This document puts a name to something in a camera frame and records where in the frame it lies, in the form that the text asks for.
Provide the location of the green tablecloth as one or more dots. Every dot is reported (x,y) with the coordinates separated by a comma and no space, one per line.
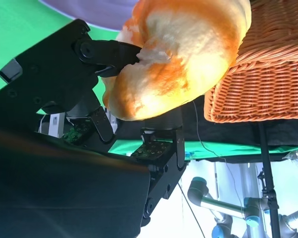
(15,24)
(238,151)

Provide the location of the round pumpkin-shaped bread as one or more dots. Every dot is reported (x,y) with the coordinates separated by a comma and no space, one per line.
(188,49)

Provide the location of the grey blue-jointed robot arm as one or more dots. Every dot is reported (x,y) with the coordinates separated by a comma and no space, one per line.
(198,193)

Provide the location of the orange wicker basket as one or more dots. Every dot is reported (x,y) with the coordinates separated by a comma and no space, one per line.
(263,86)

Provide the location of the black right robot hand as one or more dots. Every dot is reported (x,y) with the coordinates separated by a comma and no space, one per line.
(52,186)

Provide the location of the lavender plate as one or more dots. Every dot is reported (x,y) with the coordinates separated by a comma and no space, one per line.
(89,15)

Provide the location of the black backdrop cloth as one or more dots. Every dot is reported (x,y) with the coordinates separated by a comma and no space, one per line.
(238,134)

